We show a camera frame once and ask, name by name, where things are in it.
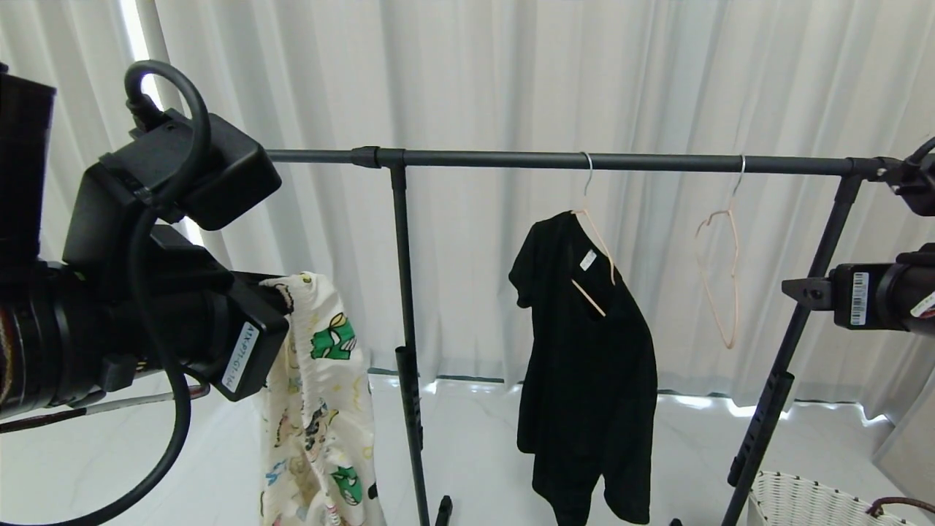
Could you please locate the pink clothes hanger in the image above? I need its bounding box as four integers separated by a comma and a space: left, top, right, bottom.
570, 152, 619, 319
694, 155, 747, 350

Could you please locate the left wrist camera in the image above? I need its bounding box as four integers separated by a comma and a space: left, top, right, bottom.
62, 110, 283, 275

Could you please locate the black clothes rack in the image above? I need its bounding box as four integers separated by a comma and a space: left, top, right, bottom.
267, 146, 910, 526

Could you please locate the cream printed garment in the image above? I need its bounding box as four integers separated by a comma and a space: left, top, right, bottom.
259, 272, 388, 526

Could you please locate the black sleeveless top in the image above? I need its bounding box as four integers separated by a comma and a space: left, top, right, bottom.
509, 212, 658, 526

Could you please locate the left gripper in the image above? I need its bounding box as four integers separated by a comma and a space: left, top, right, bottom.
40, 270, 289, 410

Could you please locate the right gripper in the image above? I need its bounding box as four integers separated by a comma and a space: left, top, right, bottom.
829, 252, 935, 335

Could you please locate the white curtain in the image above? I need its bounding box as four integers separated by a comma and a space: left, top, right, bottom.
0, 0, 935, 424

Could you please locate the white laundry basket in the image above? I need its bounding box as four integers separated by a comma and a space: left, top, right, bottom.
745, 471, 935, 526

